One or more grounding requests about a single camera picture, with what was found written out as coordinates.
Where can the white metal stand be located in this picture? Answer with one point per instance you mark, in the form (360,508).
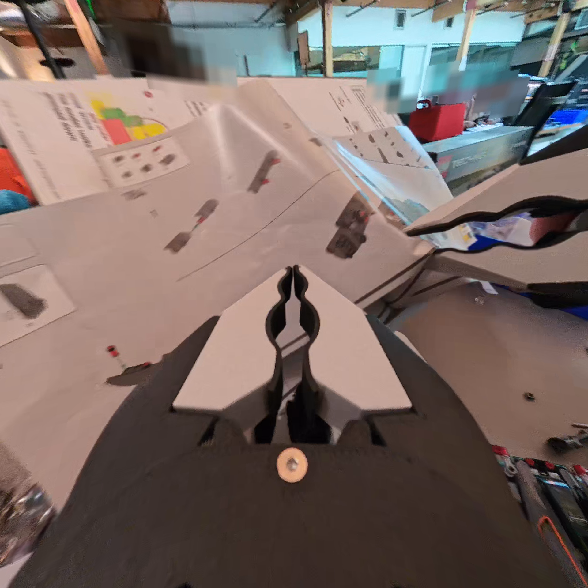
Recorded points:
(399,280)

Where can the red storage box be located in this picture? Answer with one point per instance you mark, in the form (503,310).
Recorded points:
(436,121)

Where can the blue pouch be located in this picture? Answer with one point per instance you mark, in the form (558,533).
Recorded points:
(13,202)

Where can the clear plastic bag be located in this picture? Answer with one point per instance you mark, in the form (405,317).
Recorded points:
(23,519)

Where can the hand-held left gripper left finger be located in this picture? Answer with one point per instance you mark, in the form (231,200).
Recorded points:
(229,367)

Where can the small dark lego subassembly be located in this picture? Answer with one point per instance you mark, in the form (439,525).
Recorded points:
(565,442)

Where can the orange cloth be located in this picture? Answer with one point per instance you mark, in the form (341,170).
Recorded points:
(13,177)

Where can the grey black lego car model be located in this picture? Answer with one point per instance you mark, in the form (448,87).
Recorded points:
(556,496)

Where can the grey printed carton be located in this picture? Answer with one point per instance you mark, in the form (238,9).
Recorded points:
(482,151)

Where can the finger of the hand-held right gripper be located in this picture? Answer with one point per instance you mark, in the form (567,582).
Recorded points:
(528,183)
(528,266)

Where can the white lego instruction booklet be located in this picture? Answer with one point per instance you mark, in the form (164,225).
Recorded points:
(229,206)

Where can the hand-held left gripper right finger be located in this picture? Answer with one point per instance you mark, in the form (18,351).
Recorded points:
(358,367)

